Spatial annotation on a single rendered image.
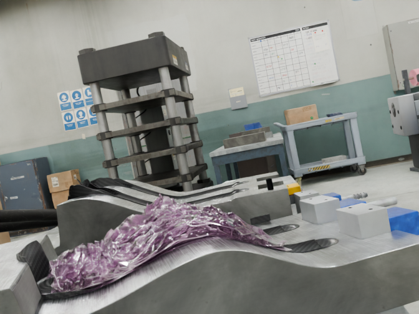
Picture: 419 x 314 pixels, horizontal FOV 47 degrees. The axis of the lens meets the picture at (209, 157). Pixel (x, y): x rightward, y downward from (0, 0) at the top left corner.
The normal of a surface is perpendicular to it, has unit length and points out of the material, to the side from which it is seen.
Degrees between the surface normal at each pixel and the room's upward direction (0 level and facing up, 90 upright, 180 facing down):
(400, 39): 90
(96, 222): 90
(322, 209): 90
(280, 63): 90
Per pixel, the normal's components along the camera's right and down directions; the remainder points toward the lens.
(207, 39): -0.14, 0.07
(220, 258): 0.22, 0.01
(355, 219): -0.96, 0.20
